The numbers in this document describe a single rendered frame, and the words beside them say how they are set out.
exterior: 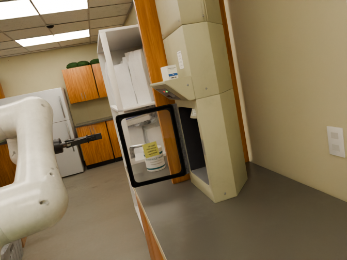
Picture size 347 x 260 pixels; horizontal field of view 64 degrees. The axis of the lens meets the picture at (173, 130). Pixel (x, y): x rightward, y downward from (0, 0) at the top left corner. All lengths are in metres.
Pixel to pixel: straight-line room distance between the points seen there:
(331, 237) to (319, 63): 0.61
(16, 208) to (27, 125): 0.31
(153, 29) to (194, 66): 0.44
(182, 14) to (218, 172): 0.68
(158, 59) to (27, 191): 1.02
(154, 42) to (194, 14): 0.38
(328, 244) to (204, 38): 0.85
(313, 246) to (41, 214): 0.76
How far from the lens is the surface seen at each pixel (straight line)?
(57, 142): 1.48
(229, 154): 1.26
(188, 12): 1.21
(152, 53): 1.51
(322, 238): 1.04
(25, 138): 0.90
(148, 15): 1.55
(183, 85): 1.15
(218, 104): 1.21
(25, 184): 0.74
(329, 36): 1.17
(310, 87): 1.26
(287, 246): 1.00
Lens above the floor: 1.51
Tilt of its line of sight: 10 degrees down
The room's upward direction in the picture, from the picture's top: 12 degrees counter-clockwise
